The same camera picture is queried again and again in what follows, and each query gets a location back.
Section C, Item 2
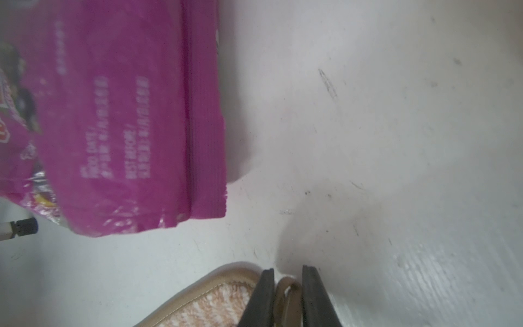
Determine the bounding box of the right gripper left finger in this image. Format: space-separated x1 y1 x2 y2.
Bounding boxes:
238 268 276 327

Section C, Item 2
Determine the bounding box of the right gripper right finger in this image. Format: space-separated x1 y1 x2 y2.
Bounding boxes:
302 265 342 327

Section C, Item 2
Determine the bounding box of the striped brown dishcloth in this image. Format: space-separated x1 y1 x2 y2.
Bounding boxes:
138 266 303 326

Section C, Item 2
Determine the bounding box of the purple snack bag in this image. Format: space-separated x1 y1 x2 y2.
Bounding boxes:
1 1 227 237

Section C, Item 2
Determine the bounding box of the metal dish rack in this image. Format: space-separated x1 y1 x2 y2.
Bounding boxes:
0 217 39 241

